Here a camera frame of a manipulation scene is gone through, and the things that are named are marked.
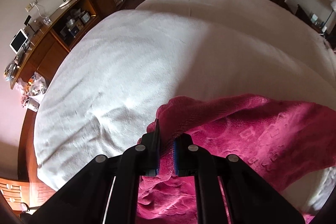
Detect magenta fleece pants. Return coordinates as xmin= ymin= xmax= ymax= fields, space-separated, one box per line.
xmin=135 ymin=94 xmax=335 ymax=223

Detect plastic bag of items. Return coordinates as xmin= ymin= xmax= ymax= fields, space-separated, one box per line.
xmin=15 ymin=72 xmax=48 ymax=112

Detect white duvet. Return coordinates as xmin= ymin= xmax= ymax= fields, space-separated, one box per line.
xmin=34 ymin=10 xmax=335 ymax=215

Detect wooden sideboard desk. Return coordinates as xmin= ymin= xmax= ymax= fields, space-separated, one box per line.
xmin=9 ymin=0 xmax=117 ymax=89

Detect white tablet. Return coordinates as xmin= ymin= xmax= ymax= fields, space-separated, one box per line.
xmin=10 ymin=29 xmax=28 ymax=54

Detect dark bedside table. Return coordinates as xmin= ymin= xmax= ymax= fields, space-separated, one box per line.
xmin=295 ymin=5 xmax=327 ymax=35

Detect white bedside lamp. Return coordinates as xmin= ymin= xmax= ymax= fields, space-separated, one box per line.
xmin=324 ymin=0 xmax=336 ymax=26

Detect white bed sheet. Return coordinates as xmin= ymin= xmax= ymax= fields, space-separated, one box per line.
xmin=137 ymin=0 xmax=331 ymax=53

